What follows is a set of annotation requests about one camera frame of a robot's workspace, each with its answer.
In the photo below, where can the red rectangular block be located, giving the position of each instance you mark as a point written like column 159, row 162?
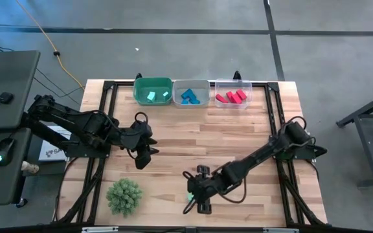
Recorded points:
column 221, row 98
column 229, row 95
column 241, row 94

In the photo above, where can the white printed paper sheet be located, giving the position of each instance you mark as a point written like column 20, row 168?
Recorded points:
column 52, row 154

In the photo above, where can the beige plug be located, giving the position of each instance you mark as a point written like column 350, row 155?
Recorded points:
column 30, row 167

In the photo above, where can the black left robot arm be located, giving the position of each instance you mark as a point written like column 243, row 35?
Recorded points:
column 86, row 124

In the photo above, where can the small black device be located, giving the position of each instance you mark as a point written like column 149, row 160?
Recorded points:
column 5, row 98

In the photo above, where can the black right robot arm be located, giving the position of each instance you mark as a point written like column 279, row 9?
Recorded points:
column 257, row 155

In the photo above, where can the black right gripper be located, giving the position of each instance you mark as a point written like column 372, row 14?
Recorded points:
column 202, row 191

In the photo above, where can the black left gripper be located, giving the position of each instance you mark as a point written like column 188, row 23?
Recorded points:
column 139, row 139

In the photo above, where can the blue cylinder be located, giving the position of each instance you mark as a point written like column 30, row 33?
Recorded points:
column 195, row 101

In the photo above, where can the grey plastic bin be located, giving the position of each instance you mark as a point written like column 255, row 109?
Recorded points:
column 202, row 87

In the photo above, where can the silver bracket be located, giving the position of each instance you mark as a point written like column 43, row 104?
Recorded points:
column 99, row 229
column 280, row 230

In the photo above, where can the teal cube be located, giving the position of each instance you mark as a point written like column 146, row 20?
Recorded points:
column 190, row 196
column 165, row 94

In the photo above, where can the black computer mouse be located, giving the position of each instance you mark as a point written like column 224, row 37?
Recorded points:
column 5, row 150

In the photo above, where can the blue rectangular block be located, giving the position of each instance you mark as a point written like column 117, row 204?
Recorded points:
column 190, row 93

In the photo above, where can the dark grey desk top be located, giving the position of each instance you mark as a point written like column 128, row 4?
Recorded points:
column 5, row 191
column 8, row 74

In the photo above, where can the black aluminium table frame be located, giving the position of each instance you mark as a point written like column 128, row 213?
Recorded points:
column 274, row 86

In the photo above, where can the clear plastic bin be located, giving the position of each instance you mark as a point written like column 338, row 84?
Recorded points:
column 232, row 84

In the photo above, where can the short teal block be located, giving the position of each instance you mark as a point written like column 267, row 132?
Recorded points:
column 151, row 96

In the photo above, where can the black clamp knob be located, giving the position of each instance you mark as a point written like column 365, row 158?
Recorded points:
column 237, row 75
column 138, row 76

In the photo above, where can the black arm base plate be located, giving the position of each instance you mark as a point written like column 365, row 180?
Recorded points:
column 83, row 154
column 303, row 155

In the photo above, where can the green plastic bin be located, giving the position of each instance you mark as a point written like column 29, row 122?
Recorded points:
column 141, row 87

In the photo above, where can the black desk caster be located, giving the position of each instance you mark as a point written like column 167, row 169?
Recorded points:
column 21, row 203

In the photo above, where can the black desk bar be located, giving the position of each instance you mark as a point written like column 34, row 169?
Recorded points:
column 40, row 130

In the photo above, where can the green artificial plant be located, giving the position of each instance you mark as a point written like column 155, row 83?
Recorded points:
column 124, row 197

